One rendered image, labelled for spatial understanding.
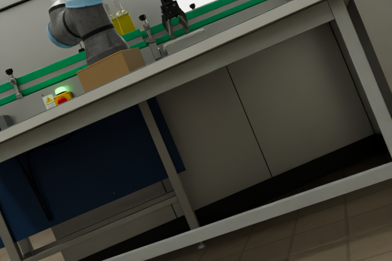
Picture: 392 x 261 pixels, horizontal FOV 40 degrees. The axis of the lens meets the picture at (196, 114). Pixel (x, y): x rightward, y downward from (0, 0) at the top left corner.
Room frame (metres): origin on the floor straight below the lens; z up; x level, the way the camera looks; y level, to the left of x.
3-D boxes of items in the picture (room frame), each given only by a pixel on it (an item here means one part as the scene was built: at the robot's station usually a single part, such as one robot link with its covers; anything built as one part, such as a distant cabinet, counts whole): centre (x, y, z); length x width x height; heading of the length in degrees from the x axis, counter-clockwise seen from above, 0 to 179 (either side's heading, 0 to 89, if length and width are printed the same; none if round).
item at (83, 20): (1.80, 0.20, 1.00); 0.13 x 0.12 x 0.14; 44
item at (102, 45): (1.80, 0.20, 0.88); 0.15 x 0.15 x 0.10
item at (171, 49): (2.24, -0.07, 0.79); 0.27 x 0.17 x 0.08; 3
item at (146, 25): (2.30, 0.05, 0.95); 0.17 x 0.03 x 0.12; 3
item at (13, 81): (2.23, 0.65, 0.94); 0.07 x 0.04 x 0.13; 3
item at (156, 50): (2.32, 0.05, 0.85); 0.09 x 0.04 x 0.07; 3
